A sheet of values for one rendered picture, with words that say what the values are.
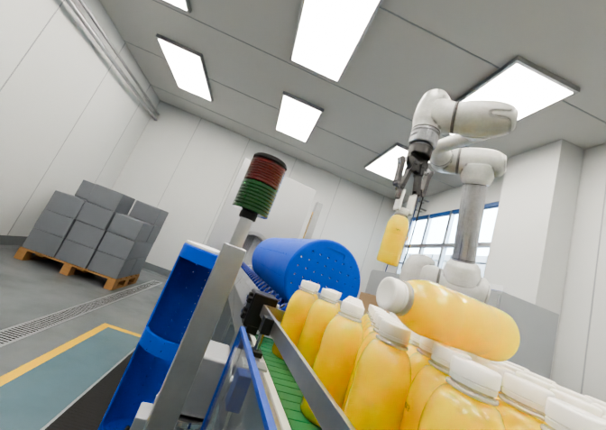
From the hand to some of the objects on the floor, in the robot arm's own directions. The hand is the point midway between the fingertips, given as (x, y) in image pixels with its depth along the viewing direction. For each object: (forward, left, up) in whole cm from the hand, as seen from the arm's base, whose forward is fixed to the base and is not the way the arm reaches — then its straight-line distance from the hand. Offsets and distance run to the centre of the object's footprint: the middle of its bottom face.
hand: (405, 203), depth 88 cm
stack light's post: (+43, +34, -140) cm, 150 cm away
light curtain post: (+33, -166, -133) cm, 215 cm away
